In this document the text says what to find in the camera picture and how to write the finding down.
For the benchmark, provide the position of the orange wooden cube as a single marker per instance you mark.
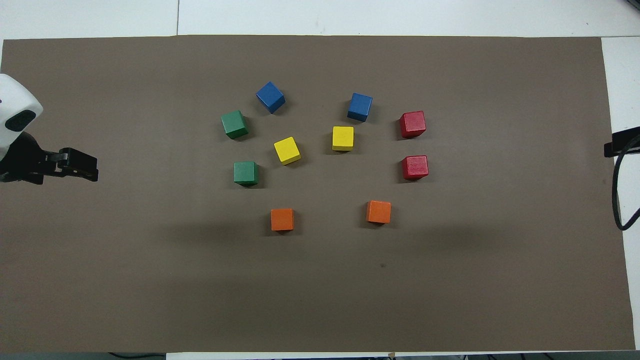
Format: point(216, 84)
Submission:
point(282, 219)
point(378, 211)

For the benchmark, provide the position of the red wooden cube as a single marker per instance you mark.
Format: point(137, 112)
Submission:
point(415, 166)
point(412, 123)

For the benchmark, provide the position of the green wooden cube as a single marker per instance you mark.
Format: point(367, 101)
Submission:
point(245, 172)
point(234, 123)

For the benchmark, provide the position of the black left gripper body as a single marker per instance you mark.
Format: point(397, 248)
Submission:
point(22, 162)

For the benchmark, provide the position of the brown paper table mat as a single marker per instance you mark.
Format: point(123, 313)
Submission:
point(320, 300)

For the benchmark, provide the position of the blue wooden cube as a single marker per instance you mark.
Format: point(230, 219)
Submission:
point(360, 106)
point(270, 96)

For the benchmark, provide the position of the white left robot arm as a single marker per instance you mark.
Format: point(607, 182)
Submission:
point(15, 100)

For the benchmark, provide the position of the yellow wooden cube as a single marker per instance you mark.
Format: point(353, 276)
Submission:
point(343, 137)
point(287, 149)

